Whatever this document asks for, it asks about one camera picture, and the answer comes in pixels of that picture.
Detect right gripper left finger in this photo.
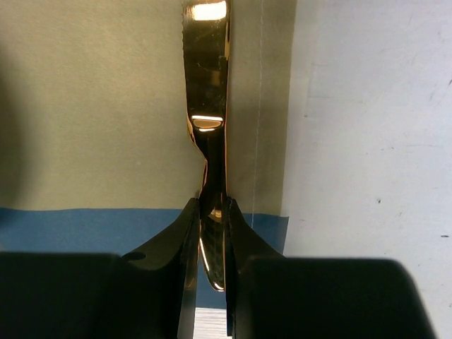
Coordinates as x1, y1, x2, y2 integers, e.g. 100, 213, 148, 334
1, 198, 200, 338

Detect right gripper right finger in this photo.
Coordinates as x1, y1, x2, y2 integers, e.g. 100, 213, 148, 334
224, 199, 434, 338

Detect blue beige white cloth napkin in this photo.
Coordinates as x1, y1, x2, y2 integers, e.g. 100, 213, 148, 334
0, 0, 296, 308

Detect gold knife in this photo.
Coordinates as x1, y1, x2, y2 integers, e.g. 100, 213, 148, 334
182, 1, 231, 292

